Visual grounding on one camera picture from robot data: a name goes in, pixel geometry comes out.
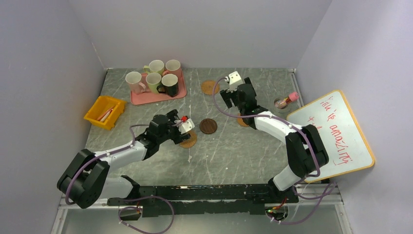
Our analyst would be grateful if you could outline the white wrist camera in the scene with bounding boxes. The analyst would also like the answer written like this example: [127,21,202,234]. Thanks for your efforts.
[224,71,243,89]
[178,116,195,134]

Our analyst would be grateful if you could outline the black mug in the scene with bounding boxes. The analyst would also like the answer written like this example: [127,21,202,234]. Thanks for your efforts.
[156,74,179,98]

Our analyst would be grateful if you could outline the glass jar with markers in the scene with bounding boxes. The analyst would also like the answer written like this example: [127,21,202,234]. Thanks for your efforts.
[274,92,300,109]

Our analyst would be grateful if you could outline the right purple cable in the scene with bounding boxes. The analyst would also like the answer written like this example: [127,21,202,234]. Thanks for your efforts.
[212,77,338,226]

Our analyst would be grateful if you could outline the aluminium rail frame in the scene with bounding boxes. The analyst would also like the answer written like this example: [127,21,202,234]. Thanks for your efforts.
[52,183,353,234]

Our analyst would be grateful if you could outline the green mug back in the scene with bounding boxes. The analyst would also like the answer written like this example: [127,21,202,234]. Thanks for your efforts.
[143,59,165,75]

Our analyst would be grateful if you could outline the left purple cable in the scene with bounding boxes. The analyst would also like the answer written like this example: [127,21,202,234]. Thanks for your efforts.
[64,120,185,234]

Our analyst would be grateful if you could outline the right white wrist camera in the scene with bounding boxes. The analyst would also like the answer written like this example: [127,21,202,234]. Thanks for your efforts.
[224,71,243,89]

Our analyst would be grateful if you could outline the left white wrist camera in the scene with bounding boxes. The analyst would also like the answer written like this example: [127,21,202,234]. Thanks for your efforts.
[178,116,195,134]

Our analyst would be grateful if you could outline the pink serving tray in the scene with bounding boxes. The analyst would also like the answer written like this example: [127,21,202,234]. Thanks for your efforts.
[130,69,188,106]

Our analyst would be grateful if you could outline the whiteboard with yellow frame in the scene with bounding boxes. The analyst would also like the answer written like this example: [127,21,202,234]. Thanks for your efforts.
[286,90,375,183]

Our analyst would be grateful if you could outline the green mug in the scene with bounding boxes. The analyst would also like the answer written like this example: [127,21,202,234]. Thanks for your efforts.
[146,73,162,94]
[143,59,165,75]

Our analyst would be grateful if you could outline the green mug front middle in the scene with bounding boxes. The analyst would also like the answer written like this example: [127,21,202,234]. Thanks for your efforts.
[146,73,162,94]

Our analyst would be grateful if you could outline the yellow plastic bin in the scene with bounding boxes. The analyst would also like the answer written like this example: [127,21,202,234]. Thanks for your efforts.
[84,96,127,130]

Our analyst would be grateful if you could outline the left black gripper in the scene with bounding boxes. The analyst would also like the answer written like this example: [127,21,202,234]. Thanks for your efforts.
[158,109,191,144]

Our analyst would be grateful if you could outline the purple cable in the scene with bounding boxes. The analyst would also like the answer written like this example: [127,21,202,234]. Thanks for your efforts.
[212,77,338,226]
[64,120,185,234]

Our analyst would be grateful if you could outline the woven coaster light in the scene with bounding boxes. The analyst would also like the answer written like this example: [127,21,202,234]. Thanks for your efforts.
[201,80,220,96]

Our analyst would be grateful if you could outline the markers in yellow bin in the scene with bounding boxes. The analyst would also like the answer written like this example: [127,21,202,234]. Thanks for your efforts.
[96,108,113,122]

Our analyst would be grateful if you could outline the pink mug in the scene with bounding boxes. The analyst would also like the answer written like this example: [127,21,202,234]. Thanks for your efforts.
[125,72,147,95]
[165,59,182,77]

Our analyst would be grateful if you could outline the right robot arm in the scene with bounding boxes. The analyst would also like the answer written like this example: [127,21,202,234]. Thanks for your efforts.
[220,74,329,202]

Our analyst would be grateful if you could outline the woven coaster tan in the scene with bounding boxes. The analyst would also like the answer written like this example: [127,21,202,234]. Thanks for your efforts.
[179,130,197,148]

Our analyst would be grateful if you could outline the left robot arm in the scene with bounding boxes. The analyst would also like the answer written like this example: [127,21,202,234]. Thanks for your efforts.
[57,109,195,209]

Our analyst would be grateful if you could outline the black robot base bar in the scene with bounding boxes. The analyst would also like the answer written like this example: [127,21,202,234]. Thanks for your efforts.
[107,184,299,217]

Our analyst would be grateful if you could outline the dark brown wooden coaster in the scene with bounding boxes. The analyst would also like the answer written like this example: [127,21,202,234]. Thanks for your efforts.
[199,118,218,134]

